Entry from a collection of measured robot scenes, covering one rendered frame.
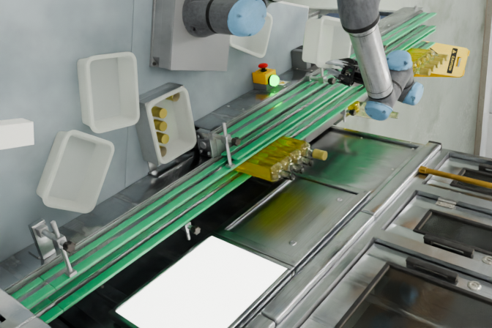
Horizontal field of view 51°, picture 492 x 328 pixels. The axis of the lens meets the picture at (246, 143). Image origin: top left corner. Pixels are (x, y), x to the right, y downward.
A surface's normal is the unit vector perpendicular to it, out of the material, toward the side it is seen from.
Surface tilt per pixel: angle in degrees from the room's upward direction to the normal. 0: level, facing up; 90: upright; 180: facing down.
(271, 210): 90
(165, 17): 90
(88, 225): 90
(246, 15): 8
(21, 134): 0
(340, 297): 90
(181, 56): 1
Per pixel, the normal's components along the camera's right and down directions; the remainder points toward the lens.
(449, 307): -0.12, -0.89
